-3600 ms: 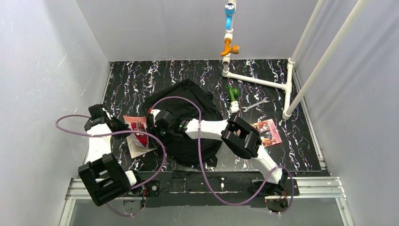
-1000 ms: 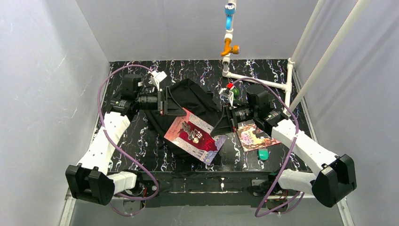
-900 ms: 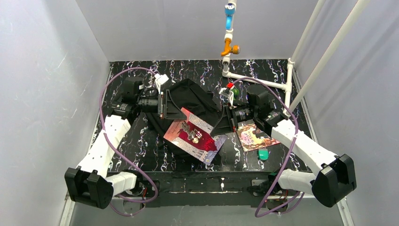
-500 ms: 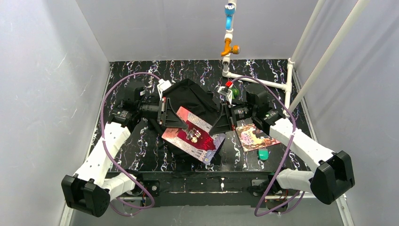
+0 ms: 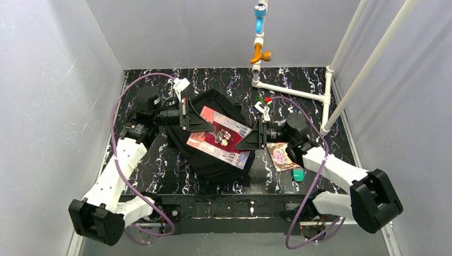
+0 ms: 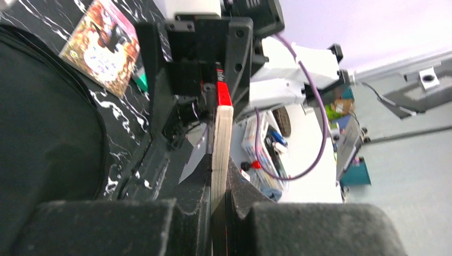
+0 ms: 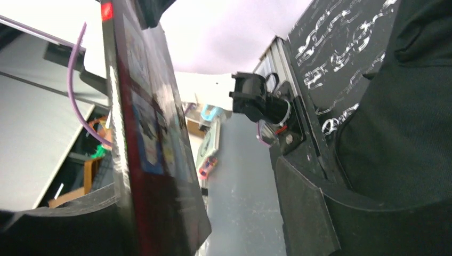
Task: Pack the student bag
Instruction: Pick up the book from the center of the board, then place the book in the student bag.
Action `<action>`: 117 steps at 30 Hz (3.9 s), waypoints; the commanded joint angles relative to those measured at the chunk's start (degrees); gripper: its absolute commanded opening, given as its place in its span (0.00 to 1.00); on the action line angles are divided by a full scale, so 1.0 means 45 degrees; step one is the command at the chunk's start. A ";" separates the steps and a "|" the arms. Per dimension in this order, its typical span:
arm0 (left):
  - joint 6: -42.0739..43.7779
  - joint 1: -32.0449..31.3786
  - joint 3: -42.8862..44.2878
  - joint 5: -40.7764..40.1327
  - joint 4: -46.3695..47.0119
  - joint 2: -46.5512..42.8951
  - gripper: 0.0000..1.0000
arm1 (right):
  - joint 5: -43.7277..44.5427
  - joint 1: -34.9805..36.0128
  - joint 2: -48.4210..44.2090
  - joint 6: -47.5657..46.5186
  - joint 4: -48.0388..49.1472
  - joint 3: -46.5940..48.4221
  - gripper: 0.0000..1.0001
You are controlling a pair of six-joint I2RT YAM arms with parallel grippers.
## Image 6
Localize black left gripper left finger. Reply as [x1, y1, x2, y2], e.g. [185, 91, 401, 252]
[11, 155, 211, 255]

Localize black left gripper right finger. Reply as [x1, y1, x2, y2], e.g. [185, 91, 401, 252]
[227, 161, 406, 255]

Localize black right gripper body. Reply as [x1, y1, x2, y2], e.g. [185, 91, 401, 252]
[135, 15, 266, 141]

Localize thin pink illustrated book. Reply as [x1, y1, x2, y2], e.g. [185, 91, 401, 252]
[211, 62, 234, 255]

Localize pink picture book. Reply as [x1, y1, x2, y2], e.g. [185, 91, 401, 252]
[59, 1, 140, 98]

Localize black backpack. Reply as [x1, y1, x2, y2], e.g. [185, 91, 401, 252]
[1, 25, 110, 254]

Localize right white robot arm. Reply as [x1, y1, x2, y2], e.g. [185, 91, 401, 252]
[134, 1, 348, 144]

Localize small teal box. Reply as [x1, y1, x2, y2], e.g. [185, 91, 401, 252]
[132, 67, 148, 92]

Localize cluttered white storage box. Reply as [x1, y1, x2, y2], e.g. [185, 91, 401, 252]
[241, 111, 289, 202]

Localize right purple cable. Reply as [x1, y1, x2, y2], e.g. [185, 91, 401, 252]
[253, 33, 330, 181]

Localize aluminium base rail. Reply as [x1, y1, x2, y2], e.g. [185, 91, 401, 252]
[350, 50, 451, 119]

